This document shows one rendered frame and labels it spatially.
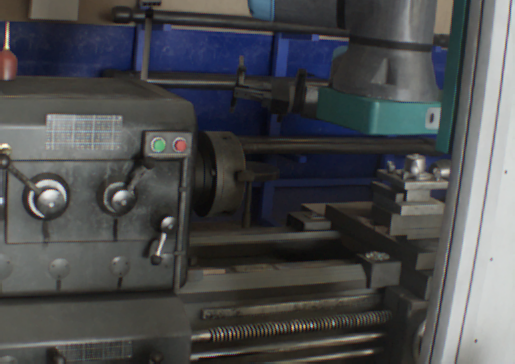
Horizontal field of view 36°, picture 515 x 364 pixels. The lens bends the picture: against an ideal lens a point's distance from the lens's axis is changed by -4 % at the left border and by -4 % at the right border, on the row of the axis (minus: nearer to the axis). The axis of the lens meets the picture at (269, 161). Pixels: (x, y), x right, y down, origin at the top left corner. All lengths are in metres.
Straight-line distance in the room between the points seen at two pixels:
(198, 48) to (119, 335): 3.72
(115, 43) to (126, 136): 3.37
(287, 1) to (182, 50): 4.11
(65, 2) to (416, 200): 3.20
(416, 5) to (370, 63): 0.13
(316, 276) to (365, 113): 1.09
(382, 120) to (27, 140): 0.92
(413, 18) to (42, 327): 1.16
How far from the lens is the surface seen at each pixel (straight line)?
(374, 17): 1.40
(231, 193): 2.31
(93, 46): 5.33
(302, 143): 5.46
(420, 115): 1.43
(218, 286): 2.26
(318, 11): 1.42
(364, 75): 1.39
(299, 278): 2.37
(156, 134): 2.01
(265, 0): 1.43
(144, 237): 2.08
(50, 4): 5.13
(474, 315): 1.54
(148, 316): 2.09
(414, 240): 2.49
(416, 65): 1.41
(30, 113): 1.97
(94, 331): 2.03
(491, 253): 1.52
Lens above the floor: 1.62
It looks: 12 degrees down
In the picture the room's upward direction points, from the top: 6 degrees clockwise
